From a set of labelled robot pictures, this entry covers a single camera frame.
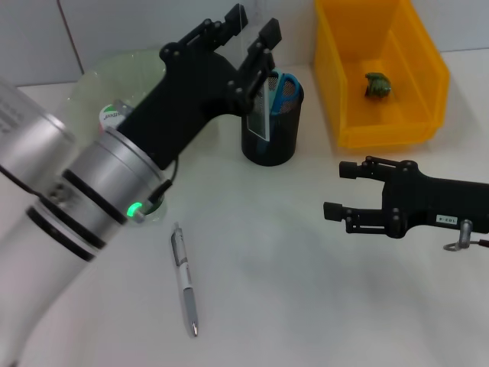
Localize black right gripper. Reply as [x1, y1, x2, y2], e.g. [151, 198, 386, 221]
[322, 155, 489, 239]

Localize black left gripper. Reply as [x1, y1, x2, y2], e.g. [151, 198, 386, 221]
[115, 4, 284, 171]

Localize blue scissors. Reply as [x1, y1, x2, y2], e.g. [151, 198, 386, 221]
[267, 70, 300, 116]

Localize transparent plastic ruler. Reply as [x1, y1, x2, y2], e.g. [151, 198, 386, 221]
[235, 3, 274, 141]

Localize clear green-label water bottle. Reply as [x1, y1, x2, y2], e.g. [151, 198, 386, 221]
[98, 99, 170, 228]

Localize black mesh pen holder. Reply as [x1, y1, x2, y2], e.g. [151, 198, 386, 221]
[241, 70, 306, 167]

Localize green glass fruit bowl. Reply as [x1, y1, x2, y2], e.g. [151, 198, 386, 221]
[67, 50, 171, 127]

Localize silver ballpoint pen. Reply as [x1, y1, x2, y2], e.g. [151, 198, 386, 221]
[170, 222, 200, 339]

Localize yellow plastic bin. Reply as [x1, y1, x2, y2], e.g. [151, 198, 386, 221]
[313, 0, 452, 150]

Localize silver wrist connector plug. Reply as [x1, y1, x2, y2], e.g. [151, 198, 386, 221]
[112, 98, 134, 116]

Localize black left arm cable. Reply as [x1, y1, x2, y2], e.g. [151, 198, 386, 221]
[146, 155, 180, 215]

